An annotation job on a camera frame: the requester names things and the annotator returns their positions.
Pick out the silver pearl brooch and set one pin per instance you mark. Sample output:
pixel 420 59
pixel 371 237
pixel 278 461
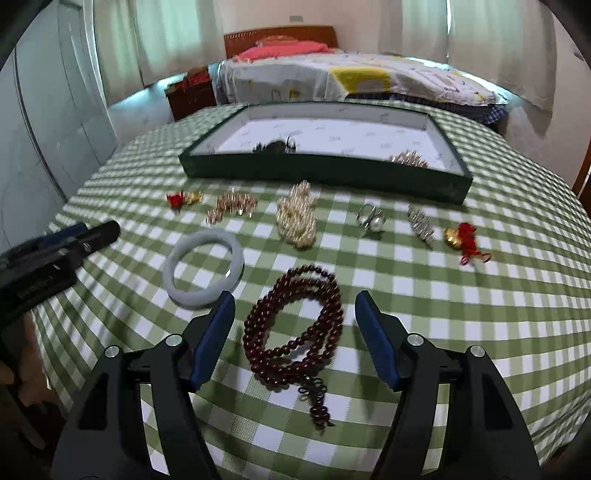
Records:
pixel 371 219

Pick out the red pillow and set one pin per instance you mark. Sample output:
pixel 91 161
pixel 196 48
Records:
pixel 277 48

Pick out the wooden door frame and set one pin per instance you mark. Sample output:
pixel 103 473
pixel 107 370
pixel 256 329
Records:
pixel 582 180

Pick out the green checked tablecloth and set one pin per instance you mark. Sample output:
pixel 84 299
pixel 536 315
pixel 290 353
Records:
pixel 485 300

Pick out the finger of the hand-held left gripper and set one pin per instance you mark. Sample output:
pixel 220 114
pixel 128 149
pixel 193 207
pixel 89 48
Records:
pixel 64 231
pixel 99 233

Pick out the pale jade bangle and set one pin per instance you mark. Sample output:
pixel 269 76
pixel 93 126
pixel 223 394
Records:
pixel 175 273

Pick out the blue plaid bed sheet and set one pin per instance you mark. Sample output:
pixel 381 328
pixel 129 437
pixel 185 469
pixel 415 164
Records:
pixel 485 113

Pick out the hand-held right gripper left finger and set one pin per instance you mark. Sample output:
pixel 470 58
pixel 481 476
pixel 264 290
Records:
pixel 217 333

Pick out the black jewelry piece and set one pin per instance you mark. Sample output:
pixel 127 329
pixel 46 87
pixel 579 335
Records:
pixel 277 146

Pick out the pale window curtain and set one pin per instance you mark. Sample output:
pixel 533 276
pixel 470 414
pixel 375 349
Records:
pixel 147 37
pixel 485 32

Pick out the silver rhinestone brooch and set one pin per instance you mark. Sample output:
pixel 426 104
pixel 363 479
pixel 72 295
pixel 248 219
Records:
pixel 421 225

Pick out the wooden nightstand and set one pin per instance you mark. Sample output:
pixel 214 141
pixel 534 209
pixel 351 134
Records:
pixel 189 99

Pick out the red items on nightstand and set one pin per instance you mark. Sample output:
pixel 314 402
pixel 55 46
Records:
pixel 196 76

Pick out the printed bed blanket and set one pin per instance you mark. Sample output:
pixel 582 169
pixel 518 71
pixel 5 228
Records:
pixel 369 78

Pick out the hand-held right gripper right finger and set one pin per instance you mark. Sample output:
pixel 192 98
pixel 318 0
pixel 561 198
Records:
pixel 376 338

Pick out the small red gold charm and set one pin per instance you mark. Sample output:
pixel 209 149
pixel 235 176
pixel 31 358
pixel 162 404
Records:
pixel 184 198

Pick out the wooden bed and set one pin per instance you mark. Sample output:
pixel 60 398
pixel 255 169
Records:
pixel 286 34

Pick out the person's left hand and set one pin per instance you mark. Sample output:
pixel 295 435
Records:
pixel 21 367

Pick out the dark green jewelry tray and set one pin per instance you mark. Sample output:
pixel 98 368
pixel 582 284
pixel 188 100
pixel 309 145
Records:
pixel 323 171

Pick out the white wardrobe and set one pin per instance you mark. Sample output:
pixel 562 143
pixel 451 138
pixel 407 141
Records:
pixel 46 115

